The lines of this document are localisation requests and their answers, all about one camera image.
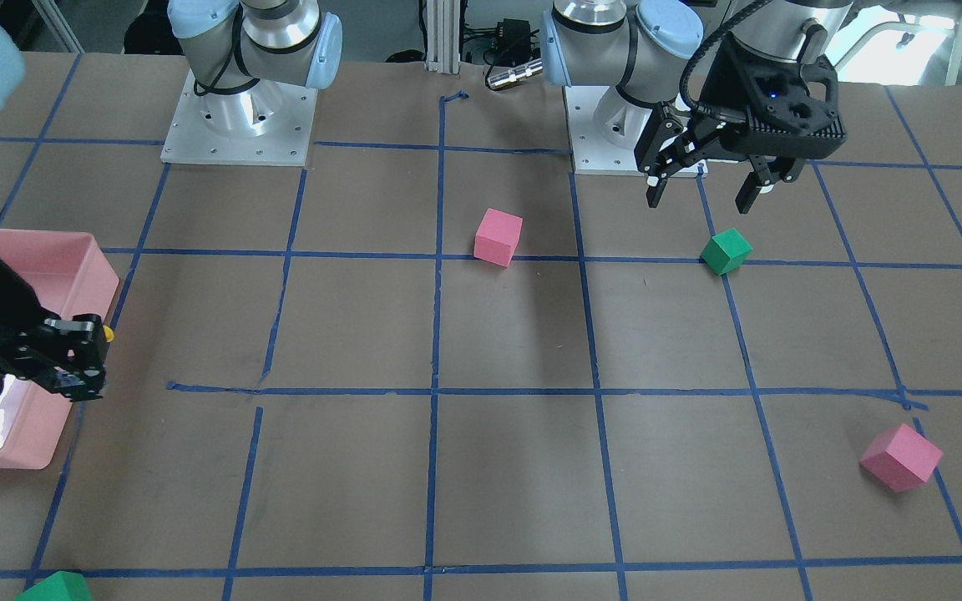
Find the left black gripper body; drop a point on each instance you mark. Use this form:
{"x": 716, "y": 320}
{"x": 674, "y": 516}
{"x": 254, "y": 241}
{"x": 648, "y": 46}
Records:
{"x": 730, "y": 90}

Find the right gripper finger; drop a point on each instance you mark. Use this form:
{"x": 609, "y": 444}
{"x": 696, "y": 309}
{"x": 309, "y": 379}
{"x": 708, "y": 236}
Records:
{"x": 74, "y": 379}
{"x": 80, "y": 340}

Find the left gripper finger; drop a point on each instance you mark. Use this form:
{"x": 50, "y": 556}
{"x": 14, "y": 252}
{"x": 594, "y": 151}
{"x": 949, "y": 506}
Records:
{"x": 670, "y": 146}
{"x": 765, "y": 174}

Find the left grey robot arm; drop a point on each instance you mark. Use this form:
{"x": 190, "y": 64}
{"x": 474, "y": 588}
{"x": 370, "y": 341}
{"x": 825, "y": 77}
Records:
{"x": 659, "y": 51}

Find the pink plastic bin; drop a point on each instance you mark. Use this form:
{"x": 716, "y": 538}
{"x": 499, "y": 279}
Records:
{"x": 55, "y": 291}

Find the green cube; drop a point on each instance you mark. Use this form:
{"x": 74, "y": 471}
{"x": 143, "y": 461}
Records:
{"x": 726, "y": 251}
{"x": 59, "y": 586}

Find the silver metal cylinder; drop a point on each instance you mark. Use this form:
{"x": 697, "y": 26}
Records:
{"x": 516, "y": 75}

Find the pink cube bottom centre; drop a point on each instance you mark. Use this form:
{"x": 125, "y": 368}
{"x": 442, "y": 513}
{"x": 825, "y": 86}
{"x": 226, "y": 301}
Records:
{"x": 497, "y": 237}

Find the pink cube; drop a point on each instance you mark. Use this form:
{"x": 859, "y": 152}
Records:
{"x": 901, "y": 458}
{"x": 497, "y": 237}

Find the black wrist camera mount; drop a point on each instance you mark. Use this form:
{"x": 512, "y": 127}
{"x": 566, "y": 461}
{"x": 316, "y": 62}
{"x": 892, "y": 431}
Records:
{"x": 791, "y": 109}

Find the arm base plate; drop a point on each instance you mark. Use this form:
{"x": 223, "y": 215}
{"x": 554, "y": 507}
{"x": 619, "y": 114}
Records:
{"x": 604, "y": 129}
{"x": 269, "y": 125}

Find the aluminium profile post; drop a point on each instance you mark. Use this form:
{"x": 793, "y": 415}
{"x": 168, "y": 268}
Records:
{"x": 442, "y": 21}

